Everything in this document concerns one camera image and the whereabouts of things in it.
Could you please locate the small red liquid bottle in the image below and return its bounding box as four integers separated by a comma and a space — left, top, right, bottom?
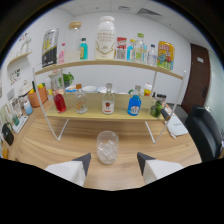
53, 89, 68, 114

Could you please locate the clear glass with ice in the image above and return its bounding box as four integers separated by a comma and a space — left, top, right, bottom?
96, 130, 120, 165

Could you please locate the white booklet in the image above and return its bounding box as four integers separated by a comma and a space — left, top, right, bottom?
165, 114, 189, 139

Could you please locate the dark cylindrical bottle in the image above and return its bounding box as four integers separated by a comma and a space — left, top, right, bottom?
160, 108, 172, 122

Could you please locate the black chair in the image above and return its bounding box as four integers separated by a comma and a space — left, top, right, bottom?
185, 105, 224, 163

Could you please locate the glass jar of limes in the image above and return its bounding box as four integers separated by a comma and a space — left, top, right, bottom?
149, 93, 167, 118

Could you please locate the two-tier wooden shelf rack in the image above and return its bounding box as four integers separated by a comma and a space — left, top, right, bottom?
32, 59, 188, 144

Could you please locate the white tray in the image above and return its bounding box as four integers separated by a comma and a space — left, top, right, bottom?
11, 114, 29, 134

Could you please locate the blue liquid bottle silver cap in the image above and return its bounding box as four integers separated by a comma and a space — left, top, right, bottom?
127, 85, 142, 117

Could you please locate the black bag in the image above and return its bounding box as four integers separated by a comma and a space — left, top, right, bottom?
0, 122, 15, 147

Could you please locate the white and blue bottle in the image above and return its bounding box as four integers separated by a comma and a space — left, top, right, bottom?
23, 99, 34, 116

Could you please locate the clear bottle red label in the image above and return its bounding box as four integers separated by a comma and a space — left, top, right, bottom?
101, 82, 116, 116

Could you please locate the orange container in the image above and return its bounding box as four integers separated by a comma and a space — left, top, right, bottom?
27, 85, 49, 108

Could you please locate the white container red lid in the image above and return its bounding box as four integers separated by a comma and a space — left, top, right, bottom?
143, 83, 153, 97

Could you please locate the blue printed tub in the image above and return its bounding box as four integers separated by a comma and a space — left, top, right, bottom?
64, 85, 78, 94

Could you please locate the white bowl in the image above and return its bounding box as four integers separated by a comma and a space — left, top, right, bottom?
81, 85, 98, 94

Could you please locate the patterned bowl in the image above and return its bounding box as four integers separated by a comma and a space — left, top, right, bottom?
97, 86, 117, 95

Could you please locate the green potted plant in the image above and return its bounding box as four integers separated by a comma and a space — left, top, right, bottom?
58, 71, 75, 89

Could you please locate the brown door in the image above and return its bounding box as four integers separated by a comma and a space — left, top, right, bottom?
180, 43, 212, 115

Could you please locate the clear bottle blue cap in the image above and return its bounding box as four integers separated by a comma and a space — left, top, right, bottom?
147, 44, 158, 67

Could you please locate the pink liquid bottle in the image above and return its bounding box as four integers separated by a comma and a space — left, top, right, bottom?
58, 42, 66, 65

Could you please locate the blue liquid bottle yellow cap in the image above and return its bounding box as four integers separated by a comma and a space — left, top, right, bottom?
126, 38, 137, 62

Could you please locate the teal liquid bottle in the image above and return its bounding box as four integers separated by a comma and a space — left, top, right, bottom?
79, 37, 89, 61

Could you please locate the tall black and white can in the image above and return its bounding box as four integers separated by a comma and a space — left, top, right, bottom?
41, 28, 60, 69

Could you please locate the large glass jar cork lid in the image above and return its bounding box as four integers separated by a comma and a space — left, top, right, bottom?
64, 21, 83, 63

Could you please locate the large white bottle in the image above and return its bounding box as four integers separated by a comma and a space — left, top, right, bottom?
94, 15, 117, 61

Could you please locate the ceiling air vent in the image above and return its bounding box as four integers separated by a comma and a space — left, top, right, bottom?
137, 7, 163, 17

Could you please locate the wooden wall shelf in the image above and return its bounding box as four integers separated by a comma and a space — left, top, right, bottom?
7, 49, 34, 68

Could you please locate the red wall poster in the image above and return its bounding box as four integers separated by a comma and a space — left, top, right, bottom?
115, 36, 128, 61

